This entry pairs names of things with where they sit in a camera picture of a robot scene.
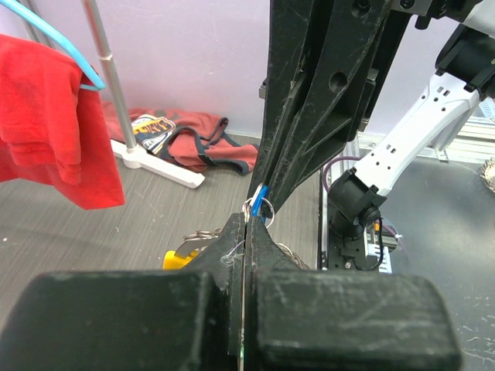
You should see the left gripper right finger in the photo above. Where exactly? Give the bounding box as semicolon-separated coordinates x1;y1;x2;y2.
243;217;463;370

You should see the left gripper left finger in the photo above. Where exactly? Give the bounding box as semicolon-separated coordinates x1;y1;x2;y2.
1;213;245;370

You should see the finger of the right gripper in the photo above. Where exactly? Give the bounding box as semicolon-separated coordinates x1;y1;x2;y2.
266;1;410;209
249;1;333;193

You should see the metal numbered keyring organizer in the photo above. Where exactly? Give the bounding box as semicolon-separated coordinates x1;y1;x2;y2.
162;192;310;271

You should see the blue tag key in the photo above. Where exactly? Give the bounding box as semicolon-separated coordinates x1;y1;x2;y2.
248;183;268;222

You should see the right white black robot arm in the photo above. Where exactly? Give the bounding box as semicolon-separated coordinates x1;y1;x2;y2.
247;1;494;238

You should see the yellow key tag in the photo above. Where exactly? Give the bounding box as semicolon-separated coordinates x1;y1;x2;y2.
162;250;198;271

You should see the dark red printed shirt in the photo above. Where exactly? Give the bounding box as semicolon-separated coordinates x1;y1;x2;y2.
101;100;261;177

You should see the white silver clothes rack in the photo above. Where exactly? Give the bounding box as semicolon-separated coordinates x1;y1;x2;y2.
82;0;205;189

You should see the red shirt on hanger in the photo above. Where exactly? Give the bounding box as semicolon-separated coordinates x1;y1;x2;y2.
1;35;125;209

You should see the teal clothes hanger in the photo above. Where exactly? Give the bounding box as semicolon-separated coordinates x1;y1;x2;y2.
0;0;106;93

